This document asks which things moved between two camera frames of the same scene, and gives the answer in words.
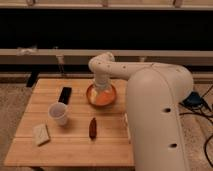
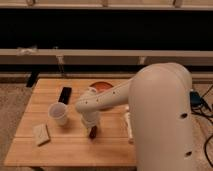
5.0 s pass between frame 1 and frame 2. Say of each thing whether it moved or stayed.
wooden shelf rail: stayed
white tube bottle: stayed
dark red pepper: stayed
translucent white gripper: moved
